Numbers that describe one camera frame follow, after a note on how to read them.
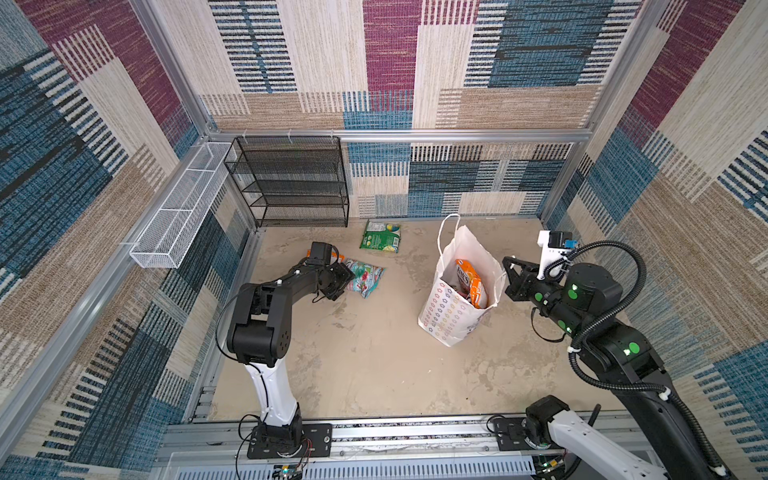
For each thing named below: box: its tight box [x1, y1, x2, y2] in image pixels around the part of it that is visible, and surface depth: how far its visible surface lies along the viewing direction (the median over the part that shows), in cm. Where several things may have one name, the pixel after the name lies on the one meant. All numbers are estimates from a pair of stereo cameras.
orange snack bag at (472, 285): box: [455, 259, 489, 309], surface depth 79 cm
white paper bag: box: [418, 225, 507, 347], surface depth 80 cm
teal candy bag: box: [345, 258, 386, 299], surface depth 102 cm
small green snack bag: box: [360, 221, 401, 253], surface depth 114 cm
